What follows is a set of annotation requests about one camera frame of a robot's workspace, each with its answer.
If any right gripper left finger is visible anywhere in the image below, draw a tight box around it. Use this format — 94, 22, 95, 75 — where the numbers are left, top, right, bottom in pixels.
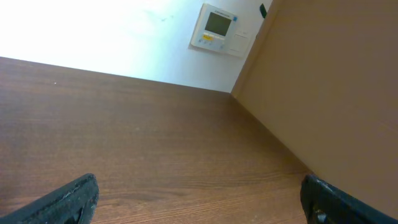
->
1, 173, 99, 224

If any brown wooden side panel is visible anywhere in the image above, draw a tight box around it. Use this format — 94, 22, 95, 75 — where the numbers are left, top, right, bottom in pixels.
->
232, 0, 397, 217

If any white wall thermostat panel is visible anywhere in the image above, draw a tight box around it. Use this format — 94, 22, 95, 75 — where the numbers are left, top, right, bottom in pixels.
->
190, 3, 251, 57

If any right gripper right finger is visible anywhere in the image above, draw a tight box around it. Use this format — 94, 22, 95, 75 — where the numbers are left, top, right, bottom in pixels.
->
300, 174, 397, 224

